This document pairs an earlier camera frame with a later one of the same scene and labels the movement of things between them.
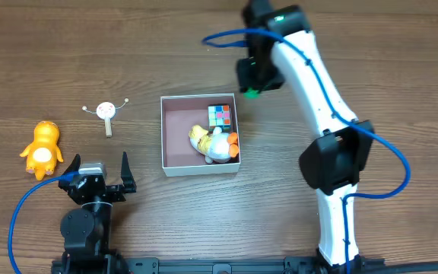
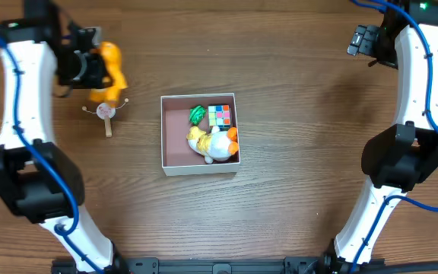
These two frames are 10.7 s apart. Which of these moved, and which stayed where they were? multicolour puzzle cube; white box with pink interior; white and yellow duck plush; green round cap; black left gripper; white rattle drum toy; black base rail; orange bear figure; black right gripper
Moved: black right gripper; green round cap; orange bear figure; black left gripper
Stayed: white rattle drum toy; white and yellow duck plush; white box with pink interior; black base rail; multicolour puzzle cube
